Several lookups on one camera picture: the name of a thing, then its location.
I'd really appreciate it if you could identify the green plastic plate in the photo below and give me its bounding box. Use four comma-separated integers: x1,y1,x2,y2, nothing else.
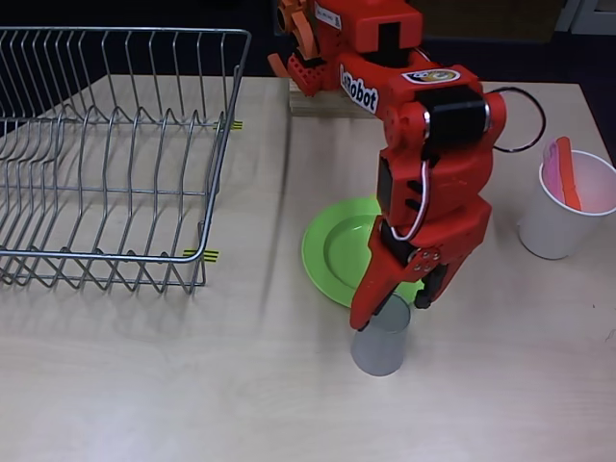
301,195,427,309

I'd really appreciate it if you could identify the translucent grey plastic cup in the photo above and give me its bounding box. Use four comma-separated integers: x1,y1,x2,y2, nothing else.
349,293,413,378

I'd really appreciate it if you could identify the pink plastic fork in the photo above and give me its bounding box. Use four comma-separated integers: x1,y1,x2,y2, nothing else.
542,141,572,203

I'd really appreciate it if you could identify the orange plastic knife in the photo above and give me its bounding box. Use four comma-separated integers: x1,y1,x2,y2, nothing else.
555,136,583,212

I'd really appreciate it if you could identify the white paper cup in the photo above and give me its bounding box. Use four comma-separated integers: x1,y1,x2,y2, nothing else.
518,149,616,261

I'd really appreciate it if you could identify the wooden base block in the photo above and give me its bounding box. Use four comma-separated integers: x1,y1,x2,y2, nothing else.
288,79,381,116

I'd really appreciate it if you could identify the grey cabinet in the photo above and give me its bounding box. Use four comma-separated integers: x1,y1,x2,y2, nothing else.
552,0,616,35

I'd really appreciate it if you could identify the orange table clamp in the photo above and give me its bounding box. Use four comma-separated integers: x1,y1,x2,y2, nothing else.
267,0,320,78

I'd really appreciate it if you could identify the white servo cable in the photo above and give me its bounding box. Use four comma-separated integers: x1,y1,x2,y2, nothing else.
390,156,430,242

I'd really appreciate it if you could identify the black servo cable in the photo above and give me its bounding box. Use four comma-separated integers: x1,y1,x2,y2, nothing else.
495,86,548,155

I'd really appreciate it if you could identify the metal wire dish rack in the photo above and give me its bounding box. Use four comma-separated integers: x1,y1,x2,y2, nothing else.
0,27,252,295

